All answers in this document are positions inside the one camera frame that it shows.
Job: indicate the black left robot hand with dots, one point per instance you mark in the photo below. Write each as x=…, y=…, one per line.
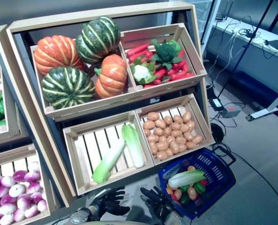
x=111, y=202

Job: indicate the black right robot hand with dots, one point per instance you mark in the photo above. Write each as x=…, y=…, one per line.
x=157, y=201

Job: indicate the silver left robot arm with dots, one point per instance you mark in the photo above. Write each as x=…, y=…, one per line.
x=80, y=216

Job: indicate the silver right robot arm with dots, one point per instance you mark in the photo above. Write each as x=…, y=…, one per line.
x=174, y=219

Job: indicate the blue plastic shopping basket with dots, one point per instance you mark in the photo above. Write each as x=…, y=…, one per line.
x=218, y=178

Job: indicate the brown potato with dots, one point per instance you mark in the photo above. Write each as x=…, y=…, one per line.
x=162, y=155
x=180, y=140
x=153, y=138
x=187, y=116
x=177, y=194
x=175, y=126
x=174, y=147
x=169, y=152
x=167, y=131
x=160, y=123
x=176, y=133
x=162, y=146
x=182, y=148
x=191, y=145
x=188, y=136
x=192, y=192
x=163, y=139
x=170, y=139
x=158, y=131
x=149, y=125
x=147, y=132
x=185, y=127
x=191, y=125
x=169, y=190
x=177, y=119
x=153, y=148
x=168, y=120
x=153, y=116
x=197, y=139
x=191, y=168

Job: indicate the red tomato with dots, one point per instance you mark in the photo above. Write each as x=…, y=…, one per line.
x=174, y=197

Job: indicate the dark green bell pepper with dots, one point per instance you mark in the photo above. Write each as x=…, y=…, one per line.
x=185, y=199

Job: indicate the napa cabbage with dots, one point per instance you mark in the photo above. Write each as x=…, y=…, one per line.
x=185, y=178
x=108, y=161
x=133, y=145

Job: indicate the red bell pepper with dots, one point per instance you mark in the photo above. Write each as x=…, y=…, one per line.
x=203, y=182

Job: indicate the wooden crate with cabbages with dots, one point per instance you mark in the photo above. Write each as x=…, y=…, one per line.
x=99, y=140

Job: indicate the black round stand base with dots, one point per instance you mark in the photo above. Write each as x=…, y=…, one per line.
x=217, y=132

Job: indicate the wooden crate with potatoes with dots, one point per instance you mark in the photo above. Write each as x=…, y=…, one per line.
x=199, y=117

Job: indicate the wooden crate with pumpkins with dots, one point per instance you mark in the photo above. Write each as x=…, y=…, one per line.
x=82, y=110

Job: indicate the small shelf label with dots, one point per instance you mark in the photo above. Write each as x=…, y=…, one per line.
x=154, y=100

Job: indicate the wooden crate with turnips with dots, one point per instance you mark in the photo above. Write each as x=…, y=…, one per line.
x=10, y=158

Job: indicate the black power adapter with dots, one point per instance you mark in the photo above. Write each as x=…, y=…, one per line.
x=217, y=103

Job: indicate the grey box with red button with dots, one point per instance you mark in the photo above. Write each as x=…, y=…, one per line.
x=231, y=110

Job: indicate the red orange plastic carrot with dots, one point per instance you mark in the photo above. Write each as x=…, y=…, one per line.
x=182, y=76
x=137, y=49
x=160, y=73
x=156, y=82
x=181, y=64
x=139, y=56

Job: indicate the wooden crate with carrots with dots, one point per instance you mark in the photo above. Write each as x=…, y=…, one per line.
x=171, y=82

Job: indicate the wooden crate with green peppers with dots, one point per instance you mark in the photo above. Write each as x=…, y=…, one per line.
x=12, y=131

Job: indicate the green striped pumpkin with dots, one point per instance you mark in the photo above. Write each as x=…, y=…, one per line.
x=98, y=38
x=67, y=87

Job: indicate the small orange striped pumpkin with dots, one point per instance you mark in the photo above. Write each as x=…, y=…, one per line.
x=112, y=76

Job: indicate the white cauliflower with leaves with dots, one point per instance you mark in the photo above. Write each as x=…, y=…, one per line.
x=141, y=72

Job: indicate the green broccoli head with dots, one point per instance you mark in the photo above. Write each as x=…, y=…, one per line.
x=166, y=52

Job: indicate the large orange striped pumpkin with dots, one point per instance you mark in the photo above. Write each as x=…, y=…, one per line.
x=57, y=52

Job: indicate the white desk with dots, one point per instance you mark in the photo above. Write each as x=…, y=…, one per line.
x=258, y=61

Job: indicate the black tripod pole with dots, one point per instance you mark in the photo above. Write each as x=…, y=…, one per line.
x=246, y=47

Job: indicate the large wooden display shelf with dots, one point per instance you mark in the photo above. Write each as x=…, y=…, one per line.
x=59, y=20

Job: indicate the dark monitor on desk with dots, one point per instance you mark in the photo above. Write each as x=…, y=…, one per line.
x=223, y=10

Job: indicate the grey metal frame post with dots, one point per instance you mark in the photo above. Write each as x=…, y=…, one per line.
x=208, y=21

